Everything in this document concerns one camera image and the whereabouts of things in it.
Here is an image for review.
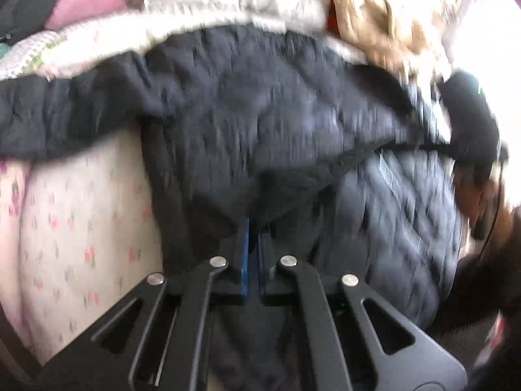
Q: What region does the black quilted puffer jacket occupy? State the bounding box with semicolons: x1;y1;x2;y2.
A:
0;24;469;391

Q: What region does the cherry print white duvet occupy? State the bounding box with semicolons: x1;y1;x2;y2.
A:
0;16;368;366

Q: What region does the tan fleece garment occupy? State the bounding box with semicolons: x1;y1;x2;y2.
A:
331;0;452;84

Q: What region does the person's right hand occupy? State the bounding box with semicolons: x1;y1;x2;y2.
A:
453;165;514;256

